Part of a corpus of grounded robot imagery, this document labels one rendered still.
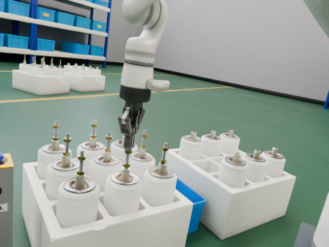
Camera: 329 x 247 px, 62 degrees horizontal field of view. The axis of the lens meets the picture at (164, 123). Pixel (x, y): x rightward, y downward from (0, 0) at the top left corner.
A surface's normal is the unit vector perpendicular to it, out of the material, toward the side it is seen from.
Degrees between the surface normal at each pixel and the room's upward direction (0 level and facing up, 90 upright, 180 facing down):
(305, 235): 0
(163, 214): 90
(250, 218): 90
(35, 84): 90
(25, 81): 90
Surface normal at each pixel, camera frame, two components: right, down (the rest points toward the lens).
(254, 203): 0.56, 0.29
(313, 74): -0.54, 0.14
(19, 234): 0.15, -0.95
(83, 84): 0.86, 0.25
